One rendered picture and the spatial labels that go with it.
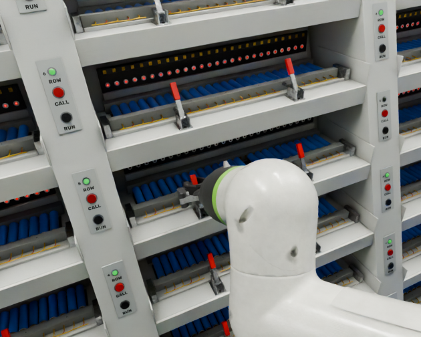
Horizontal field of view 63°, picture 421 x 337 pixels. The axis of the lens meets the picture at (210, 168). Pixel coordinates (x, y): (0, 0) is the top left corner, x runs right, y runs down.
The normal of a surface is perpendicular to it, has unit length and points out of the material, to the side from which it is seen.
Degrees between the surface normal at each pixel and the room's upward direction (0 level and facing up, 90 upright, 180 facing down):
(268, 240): 78
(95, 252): 90
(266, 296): 69
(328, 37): 90
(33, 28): 90
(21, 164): 18
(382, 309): 6
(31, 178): 108
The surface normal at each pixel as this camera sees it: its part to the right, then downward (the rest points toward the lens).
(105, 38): 0.39, 0.49
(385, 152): 0.35, 0.22
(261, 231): -0.35, 0.15
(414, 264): -0.07, -0.83
